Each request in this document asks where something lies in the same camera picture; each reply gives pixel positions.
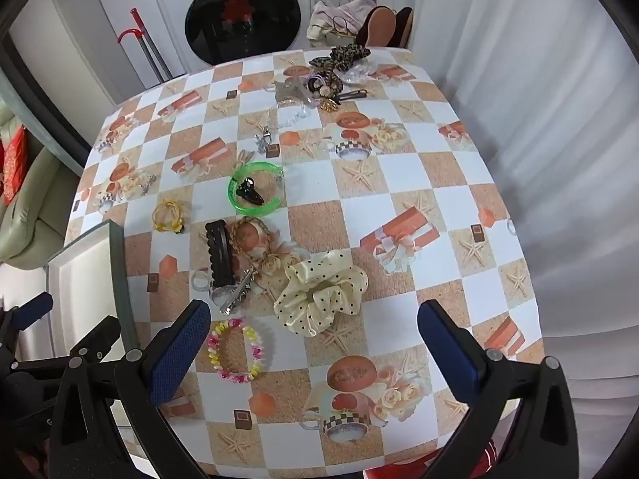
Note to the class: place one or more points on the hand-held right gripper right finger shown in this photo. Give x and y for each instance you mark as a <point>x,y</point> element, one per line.
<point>452,354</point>

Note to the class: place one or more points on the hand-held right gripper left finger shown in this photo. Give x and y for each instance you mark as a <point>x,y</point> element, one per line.
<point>182,354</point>

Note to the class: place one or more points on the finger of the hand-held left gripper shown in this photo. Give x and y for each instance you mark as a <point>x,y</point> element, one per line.
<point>37,305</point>
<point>102,332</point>

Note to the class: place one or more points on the grey rectangular tray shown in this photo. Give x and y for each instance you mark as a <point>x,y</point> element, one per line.
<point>85,279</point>

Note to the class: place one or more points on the black scalloped hair clip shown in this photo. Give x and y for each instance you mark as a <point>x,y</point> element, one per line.
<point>219,254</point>

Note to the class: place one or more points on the cream polka dot scrunchie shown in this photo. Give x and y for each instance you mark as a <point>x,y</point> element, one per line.
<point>319,292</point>

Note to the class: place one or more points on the green translucent bangle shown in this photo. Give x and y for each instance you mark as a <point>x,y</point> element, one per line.
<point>249,209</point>

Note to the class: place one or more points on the small black claw clip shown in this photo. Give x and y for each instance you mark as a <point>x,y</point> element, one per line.
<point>248,190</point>

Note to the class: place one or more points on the silver alligator hair clip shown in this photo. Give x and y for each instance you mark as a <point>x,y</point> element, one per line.
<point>244,284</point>

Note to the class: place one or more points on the pale green sofa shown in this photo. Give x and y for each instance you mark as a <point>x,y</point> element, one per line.
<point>35,199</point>

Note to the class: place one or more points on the red and white object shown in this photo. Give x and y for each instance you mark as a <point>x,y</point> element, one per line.
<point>479,464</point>

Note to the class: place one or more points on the red patterned cushion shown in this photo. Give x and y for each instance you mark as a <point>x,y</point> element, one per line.
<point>12,164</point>

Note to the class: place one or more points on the small silver hair clip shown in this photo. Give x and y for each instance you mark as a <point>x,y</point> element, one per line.
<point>262,139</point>
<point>147,183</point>

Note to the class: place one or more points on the small beige bow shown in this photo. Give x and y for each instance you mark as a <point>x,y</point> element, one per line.
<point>243,158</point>

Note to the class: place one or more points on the white curtain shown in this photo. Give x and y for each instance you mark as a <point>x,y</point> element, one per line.
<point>549,110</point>

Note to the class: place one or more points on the black barrette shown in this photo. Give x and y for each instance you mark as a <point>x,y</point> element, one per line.
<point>352,95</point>

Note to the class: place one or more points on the gold charm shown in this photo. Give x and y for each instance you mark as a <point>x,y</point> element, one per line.
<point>327,105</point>

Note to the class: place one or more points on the red and grey mop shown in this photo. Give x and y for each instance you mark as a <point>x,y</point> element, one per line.
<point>145,45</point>

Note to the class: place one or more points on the clear plastic bag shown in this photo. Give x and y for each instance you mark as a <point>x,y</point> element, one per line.
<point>362,74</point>

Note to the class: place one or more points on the leopard print bow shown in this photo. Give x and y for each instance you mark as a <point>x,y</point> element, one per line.
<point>342,57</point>

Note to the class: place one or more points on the brown soled black shoe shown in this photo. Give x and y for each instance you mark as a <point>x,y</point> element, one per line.
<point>379,27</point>
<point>404,25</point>

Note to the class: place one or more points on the dark sliding door frame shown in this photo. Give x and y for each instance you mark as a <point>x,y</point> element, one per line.
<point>45,110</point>

